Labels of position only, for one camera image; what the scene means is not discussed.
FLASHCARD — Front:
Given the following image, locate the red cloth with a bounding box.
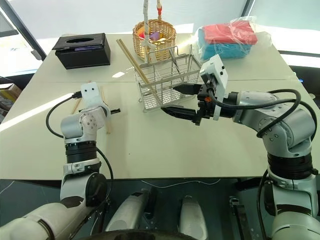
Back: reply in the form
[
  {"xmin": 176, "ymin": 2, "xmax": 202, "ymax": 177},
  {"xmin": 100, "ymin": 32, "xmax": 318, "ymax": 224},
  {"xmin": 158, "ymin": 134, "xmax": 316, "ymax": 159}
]
[{"xmin": 203, "ymin": 21, "xmax": 258, "ymax": 46}]

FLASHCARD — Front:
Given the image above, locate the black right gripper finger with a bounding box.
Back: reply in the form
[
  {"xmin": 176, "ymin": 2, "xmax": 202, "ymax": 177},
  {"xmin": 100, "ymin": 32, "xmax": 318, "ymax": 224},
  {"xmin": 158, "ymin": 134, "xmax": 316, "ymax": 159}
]
[
  {"xmin": 160, "ymin": 105, "xmax": 200, "ymax": 123},
  {"xmin": 173, "ymin": 84, "xmax": 202, "ymax": 96}
]

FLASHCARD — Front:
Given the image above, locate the cardboard box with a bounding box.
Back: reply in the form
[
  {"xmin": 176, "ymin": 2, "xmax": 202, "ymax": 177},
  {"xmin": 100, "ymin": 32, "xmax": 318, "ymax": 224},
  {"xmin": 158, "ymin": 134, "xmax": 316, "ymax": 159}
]
[{"xmin": 0, "ymin": 83, "xmax": 22, "ymax": 117}]

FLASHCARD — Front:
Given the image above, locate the thin white cable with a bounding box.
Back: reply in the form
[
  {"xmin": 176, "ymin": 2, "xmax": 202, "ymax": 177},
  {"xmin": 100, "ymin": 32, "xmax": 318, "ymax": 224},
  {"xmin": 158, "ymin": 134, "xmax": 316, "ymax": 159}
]
[{"xmin": 139, "ymin": 179, "xmax": 219, "ymax": 189}]

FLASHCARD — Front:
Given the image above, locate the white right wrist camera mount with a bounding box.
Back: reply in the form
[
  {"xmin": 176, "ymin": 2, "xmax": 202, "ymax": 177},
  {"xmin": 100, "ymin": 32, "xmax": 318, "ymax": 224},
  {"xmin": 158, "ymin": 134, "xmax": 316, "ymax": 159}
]
[{"xmin": 199, "ymin": 54, "xmax": 230, "ymax": 121}]

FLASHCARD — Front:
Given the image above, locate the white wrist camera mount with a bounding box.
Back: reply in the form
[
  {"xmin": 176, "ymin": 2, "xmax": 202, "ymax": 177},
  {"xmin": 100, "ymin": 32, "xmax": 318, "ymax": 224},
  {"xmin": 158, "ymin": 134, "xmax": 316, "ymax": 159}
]
[
  {"xmin": 80, "ymin": 80, "xmax": 106, "ymax": 109},
  {"xmin": 199, "ymin": 54, "xmax": 230, "ymax": 121}
]

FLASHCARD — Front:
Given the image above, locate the dark window frame bar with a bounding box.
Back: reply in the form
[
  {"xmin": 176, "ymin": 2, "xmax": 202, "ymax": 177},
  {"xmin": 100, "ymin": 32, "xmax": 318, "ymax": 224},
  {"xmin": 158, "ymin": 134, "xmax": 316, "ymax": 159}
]
[{"xmin": 0, "ymin": 0, "xmax": 48, "ymax": 61}]

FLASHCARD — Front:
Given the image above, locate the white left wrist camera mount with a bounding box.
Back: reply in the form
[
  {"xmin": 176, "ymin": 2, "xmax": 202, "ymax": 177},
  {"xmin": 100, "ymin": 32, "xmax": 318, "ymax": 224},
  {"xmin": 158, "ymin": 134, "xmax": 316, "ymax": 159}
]
[{"xmin": 80, "ymin": 80, "xmax": 106, "ymax": 109}]

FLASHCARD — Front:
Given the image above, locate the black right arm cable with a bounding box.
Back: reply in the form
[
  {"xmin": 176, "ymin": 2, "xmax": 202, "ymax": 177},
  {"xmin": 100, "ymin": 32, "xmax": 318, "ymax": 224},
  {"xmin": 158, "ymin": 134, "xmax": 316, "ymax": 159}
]
[{"xmin": 206, "ymin": 83, "xmax": 302, "ymax": 138}]

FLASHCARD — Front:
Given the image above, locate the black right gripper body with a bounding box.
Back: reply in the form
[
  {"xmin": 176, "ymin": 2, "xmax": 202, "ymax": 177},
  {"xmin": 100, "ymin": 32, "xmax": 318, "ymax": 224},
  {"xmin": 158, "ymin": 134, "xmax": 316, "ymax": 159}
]
[{"xmin": 191, "ymin": 78, "xmax": 217, "ymax": 126}]

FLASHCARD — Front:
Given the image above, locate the grey robot leg part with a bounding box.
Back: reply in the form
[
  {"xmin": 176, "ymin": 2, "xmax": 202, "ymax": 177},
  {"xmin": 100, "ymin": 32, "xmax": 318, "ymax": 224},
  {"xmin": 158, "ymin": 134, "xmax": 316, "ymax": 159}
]
[
  {"xmin": 178, "ymin": 196, "xmax": 208, "ymax": 240},
  {"xmin": 104, "ymin": 188, "xmax": 151, "ymax": 233}
]

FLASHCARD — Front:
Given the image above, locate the black metal bracket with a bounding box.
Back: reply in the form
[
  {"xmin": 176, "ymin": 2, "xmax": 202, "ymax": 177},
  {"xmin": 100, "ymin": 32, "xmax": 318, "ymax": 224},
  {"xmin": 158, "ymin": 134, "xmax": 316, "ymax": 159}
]
[{"xmin": 228, "ymin": 196, "xmax": 254, "ymax": 240}]

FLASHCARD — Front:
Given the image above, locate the black side furniture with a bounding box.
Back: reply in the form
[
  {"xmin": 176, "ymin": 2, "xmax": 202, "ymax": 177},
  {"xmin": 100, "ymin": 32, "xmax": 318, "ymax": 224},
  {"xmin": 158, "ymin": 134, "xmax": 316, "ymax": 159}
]
[{"xmin": 277, "ymin": 49, "xmax": 320, "ymax": 101}]

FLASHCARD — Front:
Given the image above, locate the clear plastic bag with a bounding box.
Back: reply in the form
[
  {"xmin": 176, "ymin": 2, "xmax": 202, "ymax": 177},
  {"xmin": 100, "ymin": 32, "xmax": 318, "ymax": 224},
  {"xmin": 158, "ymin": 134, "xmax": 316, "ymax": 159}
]
[{"xmin": 196, "ymin": 16, "xmax": 272, "ymax": 61}]

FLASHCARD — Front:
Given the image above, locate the blue cloth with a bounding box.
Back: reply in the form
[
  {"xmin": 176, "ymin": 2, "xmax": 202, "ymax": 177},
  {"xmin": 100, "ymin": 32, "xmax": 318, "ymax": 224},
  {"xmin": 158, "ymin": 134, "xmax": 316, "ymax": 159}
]
[{"xmin": 199, "ymin": 29, "xmax": 252, "ymax": 60}]

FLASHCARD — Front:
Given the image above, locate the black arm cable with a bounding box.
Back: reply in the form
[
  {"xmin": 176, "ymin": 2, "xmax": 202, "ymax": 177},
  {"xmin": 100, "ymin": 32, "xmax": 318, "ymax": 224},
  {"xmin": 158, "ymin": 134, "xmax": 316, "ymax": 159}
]
[
  {"xmin": 206, "ymin": 83, "xmax": 302, "ymax": 138},
  {"xmin": 94, "ymin": 147, "xmax": 115, "ymax": 201},
  {"xmin": 45, "ymin": 91, "xmax": 82, "ymax": 139}
]

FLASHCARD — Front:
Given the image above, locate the woven wicker basket with handle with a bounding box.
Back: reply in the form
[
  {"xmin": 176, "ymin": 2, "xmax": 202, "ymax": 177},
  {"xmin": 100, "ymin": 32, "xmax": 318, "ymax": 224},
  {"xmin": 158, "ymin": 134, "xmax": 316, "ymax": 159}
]
[{"xmin": 131, "ymin": 0, "xmax": 177, "ymax": 62}]

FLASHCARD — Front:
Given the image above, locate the silver wire basket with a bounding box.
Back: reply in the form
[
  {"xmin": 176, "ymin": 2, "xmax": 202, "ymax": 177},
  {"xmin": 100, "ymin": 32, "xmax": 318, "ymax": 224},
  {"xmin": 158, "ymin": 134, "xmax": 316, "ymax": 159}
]
[{"xmin": 133, "ymin": 44, "xmax": 203, "ymax": 113}]

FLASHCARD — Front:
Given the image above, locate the black tissue box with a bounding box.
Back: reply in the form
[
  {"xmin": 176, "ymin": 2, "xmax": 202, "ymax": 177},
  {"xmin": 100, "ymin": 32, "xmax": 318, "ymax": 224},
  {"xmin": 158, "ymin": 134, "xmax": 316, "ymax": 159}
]
[{"xmin": 51, "ymin": 32, "xmax": 112, "ymax": 70}]

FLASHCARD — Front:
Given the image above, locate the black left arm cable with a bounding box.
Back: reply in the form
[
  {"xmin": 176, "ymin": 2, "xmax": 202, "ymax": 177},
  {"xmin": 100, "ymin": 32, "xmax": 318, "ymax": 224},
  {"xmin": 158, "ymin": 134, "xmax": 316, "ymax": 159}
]
[
  {"xmin": 45, "ymin": 91, "xmax": 82, "ymax": 139},
  {"xmin": 94, "ymin": 147, "xmax": 115, "ymax": 201}
]

